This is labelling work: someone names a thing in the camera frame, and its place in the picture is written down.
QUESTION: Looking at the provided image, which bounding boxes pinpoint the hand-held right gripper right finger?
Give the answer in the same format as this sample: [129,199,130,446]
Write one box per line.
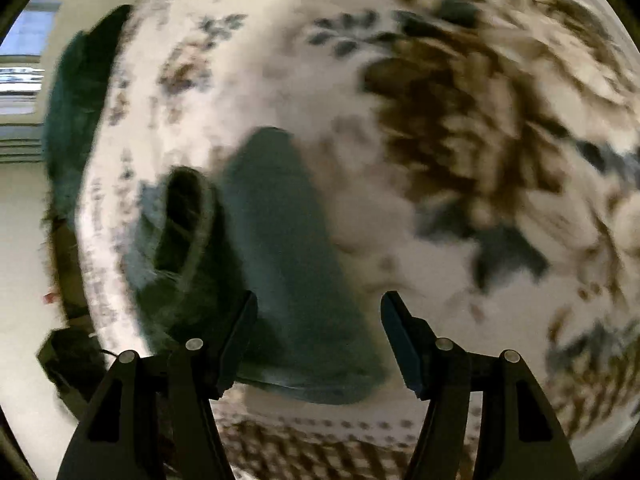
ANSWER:
[380,290,583,480]

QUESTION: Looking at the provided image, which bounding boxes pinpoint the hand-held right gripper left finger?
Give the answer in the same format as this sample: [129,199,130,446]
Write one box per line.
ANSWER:
[55,290,258,480]

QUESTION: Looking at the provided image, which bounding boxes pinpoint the blue denim pants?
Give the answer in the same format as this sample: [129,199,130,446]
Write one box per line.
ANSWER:
[122,127,391,406]

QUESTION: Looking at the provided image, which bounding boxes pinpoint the dark object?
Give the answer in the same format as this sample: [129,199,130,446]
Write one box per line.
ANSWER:
[37,327,107,413]

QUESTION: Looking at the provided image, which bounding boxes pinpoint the floral bed blanket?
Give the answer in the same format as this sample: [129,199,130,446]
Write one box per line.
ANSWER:
[75,0,640,480]

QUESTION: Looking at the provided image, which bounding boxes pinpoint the dark green folded quilt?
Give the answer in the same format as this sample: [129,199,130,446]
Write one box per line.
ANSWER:
[42,5,133,221]

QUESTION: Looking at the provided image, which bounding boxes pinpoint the white framed window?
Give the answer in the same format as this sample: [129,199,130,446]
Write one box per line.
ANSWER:
[0,0,86,128]

